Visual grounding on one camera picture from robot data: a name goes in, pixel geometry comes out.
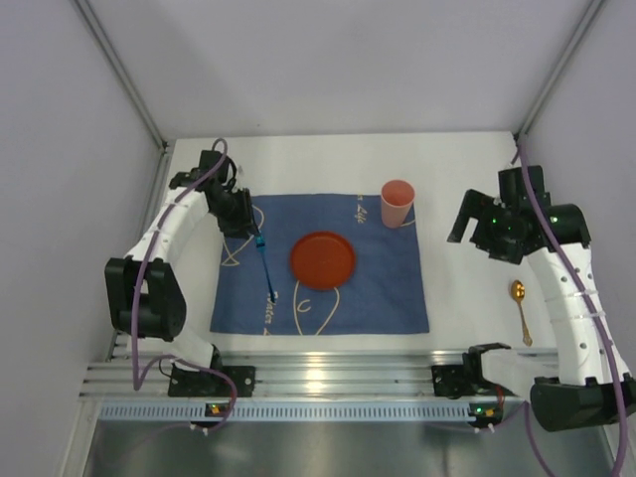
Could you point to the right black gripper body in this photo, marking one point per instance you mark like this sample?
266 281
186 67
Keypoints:
479 225

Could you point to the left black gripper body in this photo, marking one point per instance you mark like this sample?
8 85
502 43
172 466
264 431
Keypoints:
244 217

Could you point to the gold metal spoon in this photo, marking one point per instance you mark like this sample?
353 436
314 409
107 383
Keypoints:
518 293

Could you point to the pink plastic cup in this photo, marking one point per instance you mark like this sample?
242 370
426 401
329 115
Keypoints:
397 197

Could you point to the blue cloth placemat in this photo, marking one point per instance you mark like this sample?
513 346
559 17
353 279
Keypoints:
383 296

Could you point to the orange plastic plate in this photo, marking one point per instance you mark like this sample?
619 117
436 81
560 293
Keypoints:
322 260

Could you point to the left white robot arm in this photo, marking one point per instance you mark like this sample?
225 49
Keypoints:
144 297

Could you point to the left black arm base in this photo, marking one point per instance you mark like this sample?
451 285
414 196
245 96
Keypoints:
190 383

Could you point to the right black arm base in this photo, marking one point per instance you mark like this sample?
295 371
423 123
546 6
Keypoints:
457 381

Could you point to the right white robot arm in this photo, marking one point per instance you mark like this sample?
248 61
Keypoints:
582 393

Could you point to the aluminium frame rail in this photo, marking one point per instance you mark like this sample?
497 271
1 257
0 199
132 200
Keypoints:
290 375

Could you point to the perforated grey cable duct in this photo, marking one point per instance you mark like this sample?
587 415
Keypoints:
305 411

